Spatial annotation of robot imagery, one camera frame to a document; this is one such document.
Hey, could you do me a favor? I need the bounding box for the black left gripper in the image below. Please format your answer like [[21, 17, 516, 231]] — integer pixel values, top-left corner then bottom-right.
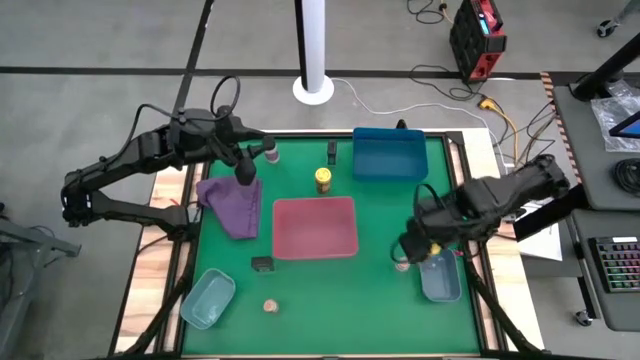
[[214, 106, 269, 188]]

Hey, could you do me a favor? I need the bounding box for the dark-lid spice jar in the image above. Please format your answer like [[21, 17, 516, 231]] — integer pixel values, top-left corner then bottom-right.
[[262, 135, 281, 165]]

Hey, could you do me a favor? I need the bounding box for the small grey-blue plastic bin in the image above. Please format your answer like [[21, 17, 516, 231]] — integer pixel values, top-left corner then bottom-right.
[[418, 248, 463, 304]]

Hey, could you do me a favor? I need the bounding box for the purple cloth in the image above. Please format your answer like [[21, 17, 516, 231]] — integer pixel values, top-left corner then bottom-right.
[[196, 175, 264, 241]]

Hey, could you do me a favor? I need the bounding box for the blue plastic bin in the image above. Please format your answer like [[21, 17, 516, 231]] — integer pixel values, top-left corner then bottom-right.
[[351, 126, 430, 183]]

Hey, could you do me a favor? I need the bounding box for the pink plastic bin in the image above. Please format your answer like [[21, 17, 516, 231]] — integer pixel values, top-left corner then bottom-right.
[[272, 195, 360, 261]]

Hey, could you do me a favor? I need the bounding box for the white paper sheet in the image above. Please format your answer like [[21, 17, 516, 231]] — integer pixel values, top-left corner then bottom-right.
[[517, 219, 564, 263]]

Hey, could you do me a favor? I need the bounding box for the white pole with round base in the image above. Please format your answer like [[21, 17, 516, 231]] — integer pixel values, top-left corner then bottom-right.
[[292, 0, 336, 107]]

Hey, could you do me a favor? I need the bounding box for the small teal plastic bin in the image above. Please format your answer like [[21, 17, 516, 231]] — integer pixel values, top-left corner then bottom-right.
[[179, 267, 237, 331]]

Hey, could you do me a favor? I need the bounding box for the grey desk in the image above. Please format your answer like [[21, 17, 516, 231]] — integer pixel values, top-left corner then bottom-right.
[[552, 72, 640, 332]]

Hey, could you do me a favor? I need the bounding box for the backlit black keyboard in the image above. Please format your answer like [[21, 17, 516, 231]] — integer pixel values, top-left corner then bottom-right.
[[588, 234, 640, 295]]

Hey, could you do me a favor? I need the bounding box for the red black power station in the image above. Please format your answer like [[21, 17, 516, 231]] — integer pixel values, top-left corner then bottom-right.
[[448, 0, 508, 84]]

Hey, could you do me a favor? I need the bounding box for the clear plastic bag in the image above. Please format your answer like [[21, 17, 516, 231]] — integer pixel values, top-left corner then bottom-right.
[[590, 82, 640, 154]]

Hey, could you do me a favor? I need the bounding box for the blue tablet screen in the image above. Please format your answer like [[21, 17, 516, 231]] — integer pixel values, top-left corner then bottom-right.
[[608, 110, 640, 139]]

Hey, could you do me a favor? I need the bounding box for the grey metal stand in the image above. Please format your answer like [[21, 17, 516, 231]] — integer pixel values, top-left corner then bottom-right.
[[0, 202, 82, 360]]

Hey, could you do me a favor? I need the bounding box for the grey chair leg with caster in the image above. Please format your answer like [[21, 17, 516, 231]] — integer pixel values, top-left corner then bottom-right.
[[596, 0, 640, 39]]

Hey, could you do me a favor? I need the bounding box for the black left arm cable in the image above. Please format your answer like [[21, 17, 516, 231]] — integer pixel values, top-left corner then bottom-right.
[[124, 74, 243, 151]]

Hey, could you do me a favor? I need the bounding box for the black table frame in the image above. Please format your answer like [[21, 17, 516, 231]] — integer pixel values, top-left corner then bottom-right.
[[107, 129, 547, 360]]

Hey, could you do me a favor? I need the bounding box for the white floor cable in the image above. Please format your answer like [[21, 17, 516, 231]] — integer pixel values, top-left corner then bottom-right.
[[332, 77, 507, 166]]

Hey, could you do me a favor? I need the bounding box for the black floor cable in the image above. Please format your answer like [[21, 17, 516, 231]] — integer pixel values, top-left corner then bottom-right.
[[408, 63, 485, 102]]

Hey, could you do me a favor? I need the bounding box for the yellow plug with cable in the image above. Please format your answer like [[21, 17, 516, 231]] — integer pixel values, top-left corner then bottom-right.
[[477, 97, 521, 166]]

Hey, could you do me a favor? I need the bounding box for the coiled black cable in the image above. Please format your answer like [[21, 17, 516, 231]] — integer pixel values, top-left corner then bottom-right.
[[613, 157, 640, 197]]

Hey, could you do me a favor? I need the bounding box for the black cable with orange plug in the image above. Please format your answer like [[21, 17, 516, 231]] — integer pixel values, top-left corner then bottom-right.
[[406, 0, 449, 26]]

